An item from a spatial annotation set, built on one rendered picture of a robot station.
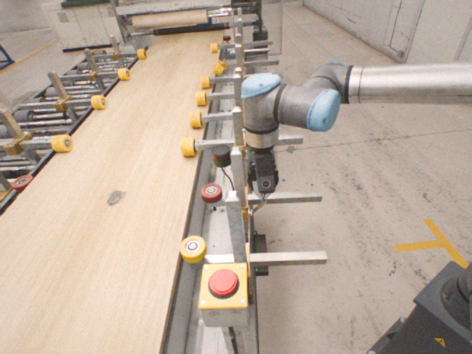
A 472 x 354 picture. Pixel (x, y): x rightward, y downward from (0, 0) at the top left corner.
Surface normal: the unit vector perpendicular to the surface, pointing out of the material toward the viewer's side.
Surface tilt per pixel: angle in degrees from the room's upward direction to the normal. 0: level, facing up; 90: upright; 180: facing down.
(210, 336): 0
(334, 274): 0
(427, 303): 0
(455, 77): 58
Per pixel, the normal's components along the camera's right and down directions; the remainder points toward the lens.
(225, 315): -0.02, 0.65
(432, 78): -0.53, 0.08
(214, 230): -0.08, -0.76
